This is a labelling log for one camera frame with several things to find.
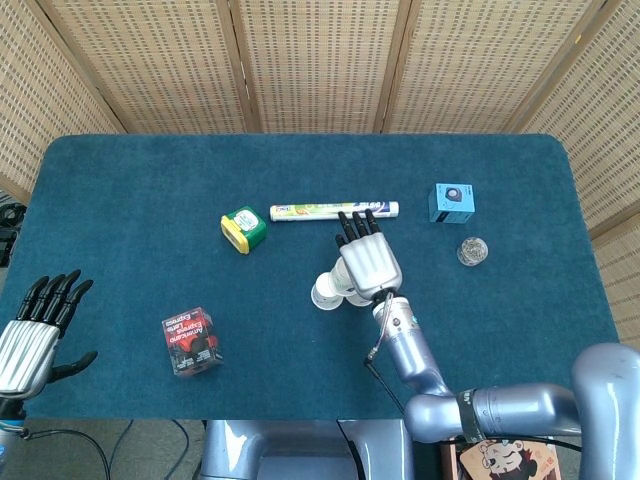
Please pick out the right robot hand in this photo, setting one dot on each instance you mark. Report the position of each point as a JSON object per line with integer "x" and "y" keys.
{"x": 370, "y": 265}

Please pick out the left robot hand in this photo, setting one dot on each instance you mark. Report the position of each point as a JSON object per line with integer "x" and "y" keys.
{"x": 25, "y": 350}

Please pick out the white cup blue butterfly print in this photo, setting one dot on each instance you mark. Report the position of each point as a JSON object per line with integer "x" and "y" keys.
{"x": 361, "y": 301}

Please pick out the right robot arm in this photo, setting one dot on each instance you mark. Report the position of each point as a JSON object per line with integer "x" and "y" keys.
{"x": 415, "y": 355}

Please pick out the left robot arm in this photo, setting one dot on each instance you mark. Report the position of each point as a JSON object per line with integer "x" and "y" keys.
{"x": 7, "y": 440}

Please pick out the white cup green flower print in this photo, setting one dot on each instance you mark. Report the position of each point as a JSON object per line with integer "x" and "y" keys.
{"x": 324, "y": 295}

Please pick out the white plastic wrap roll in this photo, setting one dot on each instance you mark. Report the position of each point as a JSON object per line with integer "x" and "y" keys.
{"x": 310, "y": 211}

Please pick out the clear jar of paper clips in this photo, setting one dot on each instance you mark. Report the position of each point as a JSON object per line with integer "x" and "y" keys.
{"x": 472, "y": 251}

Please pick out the light blue cardboard box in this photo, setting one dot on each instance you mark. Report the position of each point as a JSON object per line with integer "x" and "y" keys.
{"x": 452, "y": 197}

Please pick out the black floor equipment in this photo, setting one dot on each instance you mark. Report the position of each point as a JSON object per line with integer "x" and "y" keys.
{"x": 9, "y": 230}

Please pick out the green yellow plastic container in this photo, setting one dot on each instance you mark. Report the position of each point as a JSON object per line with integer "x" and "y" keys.
{"x": 244, "y": 229}

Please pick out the clear coffee capsule box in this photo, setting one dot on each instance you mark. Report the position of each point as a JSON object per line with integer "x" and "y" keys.
{"x": 192, "y": 342}

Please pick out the dark blue table mat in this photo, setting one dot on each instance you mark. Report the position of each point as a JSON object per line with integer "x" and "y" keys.
{"x": 150, "y": 200}

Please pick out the grey robot torso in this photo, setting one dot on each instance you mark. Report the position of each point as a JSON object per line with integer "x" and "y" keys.
{"x": 300, "y": 450}

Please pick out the woven rattan folding screen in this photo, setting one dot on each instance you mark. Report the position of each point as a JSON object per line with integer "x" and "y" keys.
{"x": 320, "y": 60}

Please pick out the cartoon printed board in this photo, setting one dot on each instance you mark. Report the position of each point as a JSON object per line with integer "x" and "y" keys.
{"x": 505, "y": 460}

